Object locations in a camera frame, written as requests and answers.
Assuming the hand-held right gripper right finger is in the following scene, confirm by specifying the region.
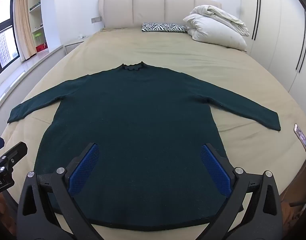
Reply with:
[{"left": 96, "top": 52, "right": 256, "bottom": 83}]
[{"left": 200, "top": 144, "right": 285, "bottom": 240}]

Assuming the beige curtain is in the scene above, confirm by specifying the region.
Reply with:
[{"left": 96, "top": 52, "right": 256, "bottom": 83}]
[{"left": 13, "top": 0, "right": 36, "bottom": 62}]

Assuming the black framed window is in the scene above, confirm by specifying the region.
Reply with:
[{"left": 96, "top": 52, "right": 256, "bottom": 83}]
[{"left": 0, "top": 0, "right": 21, "bottom": 77}]

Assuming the smartphone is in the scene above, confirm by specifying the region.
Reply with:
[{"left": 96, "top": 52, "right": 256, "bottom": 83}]
[{"left": 294, "top": 123, "right": 306, "bottom": 152}]

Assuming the white wall shelf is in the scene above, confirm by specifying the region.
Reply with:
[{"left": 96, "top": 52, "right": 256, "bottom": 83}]
[{"left": 28, "top": 0, "right": 47, "bottom": 54}]

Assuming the zebra print pillow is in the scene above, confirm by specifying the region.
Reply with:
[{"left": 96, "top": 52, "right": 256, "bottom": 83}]
[{"left": 141, "top": 23, "right": 190, "bottom": 33}]

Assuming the bed with beige sheet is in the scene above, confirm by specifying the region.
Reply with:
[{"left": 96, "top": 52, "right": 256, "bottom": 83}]
[{"left": 0, "top": 27, "right": 306, "bottom": 240}]

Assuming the dark green sweater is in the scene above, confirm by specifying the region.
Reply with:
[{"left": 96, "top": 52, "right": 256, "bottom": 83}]
[{"left": 7, "top": 61, "right": 281, "bottom": 232}]

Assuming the white pillow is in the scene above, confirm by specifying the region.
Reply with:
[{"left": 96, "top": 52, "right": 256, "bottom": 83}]
[{"left": 183, "top": 14, "right": 248, "bottom": 52}]

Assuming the white wardrobe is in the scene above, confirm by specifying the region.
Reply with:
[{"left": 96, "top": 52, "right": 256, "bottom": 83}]
[{"left": 240, "top": 0, "right": 306, "bottom": 100}]

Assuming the folded white duvet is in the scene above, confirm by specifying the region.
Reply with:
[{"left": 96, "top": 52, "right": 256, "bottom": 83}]
[{"left": 190, "top": 5, "right": 250, "bottom": 37}]

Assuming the white nightstand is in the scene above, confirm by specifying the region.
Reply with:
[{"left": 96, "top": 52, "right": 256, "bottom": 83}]
[{"left": 64, "top": 40, "right": 85, "bottom": 54}]

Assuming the white window bench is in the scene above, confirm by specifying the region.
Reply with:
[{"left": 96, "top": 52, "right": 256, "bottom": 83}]
[{"left": 0, "top": 44, "right": 66, "bottom": 120}]

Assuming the beige padded headboard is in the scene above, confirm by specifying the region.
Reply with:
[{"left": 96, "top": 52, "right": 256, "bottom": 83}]
[{"left": 98, "top": 0, "right": 222, "bottom": 29}]

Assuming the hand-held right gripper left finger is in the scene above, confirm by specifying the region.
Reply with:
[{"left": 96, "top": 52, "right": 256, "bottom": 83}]
[{"left": 17, "top": 142, "right": 103, "bottom": 240}]

